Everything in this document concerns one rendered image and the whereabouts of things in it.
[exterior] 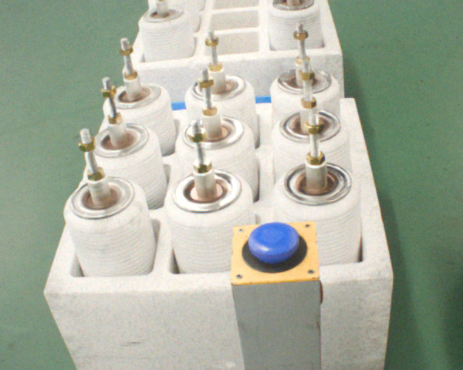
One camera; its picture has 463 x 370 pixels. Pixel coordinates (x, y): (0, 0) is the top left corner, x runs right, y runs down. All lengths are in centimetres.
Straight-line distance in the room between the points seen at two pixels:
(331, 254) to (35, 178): 73
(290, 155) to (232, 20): 65
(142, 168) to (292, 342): 34
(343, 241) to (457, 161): 53
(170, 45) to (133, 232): 54
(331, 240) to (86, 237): 26
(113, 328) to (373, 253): 31
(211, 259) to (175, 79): 53
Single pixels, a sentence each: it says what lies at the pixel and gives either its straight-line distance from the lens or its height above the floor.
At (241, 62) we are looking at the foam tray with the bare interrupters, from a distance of 117.
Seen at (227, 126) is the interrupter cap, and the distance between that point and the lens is 83.
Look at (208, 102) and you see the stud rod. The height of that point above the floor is 30.
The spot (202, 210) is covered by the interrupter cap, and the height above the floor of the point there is 26.
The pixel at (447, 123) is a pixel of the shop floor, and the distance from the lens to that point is 132.
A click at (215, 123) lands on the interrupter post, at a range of 80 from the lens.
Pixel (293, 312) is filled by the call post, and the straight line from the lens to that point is 55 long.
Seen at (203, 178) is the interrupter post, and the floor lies 28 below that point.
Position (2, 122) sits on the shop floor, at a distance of 156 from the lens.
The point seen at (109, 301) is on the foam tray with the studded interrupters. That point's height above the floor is 16.
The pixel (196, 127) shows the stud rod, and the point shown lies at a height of 33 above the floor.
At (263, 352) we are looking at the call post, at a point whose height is 23.
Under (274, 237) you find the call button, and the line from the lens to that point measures 53.
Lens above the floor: 68
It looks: 36 degrees down
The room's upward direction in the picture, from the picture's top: 8 degrees counter-clockwise
